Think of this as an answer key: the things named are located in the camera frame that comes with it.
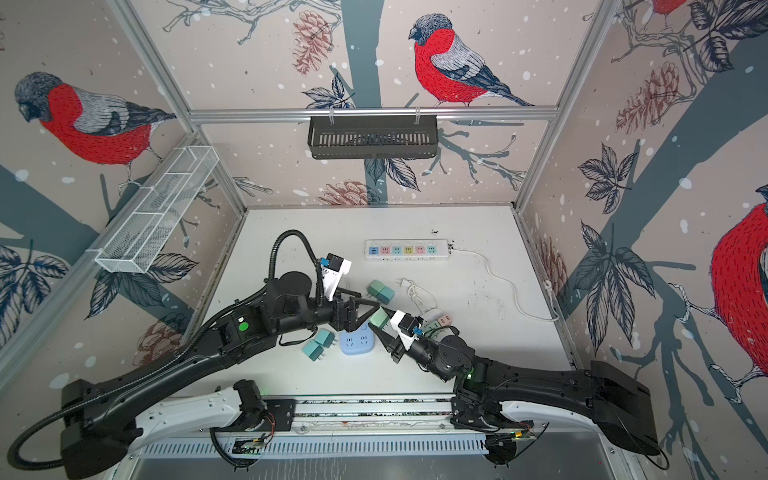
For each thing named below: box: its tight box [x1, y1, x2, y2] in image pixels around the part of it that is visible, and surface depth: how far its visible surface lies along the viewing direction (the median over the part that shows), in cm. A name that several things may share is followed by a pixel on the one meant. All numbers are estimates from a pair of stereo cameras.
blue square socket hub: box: [340, 323, 375, 355], surface depth 85 cm
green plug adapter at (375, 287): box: [367, 279, 385, 296], surface depth 97 cm
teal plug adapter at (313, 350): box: [302, 340, 326, 361], surface depth 84 cm
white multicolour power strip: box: [364, 239, 450, 261], surface depth 106 cm
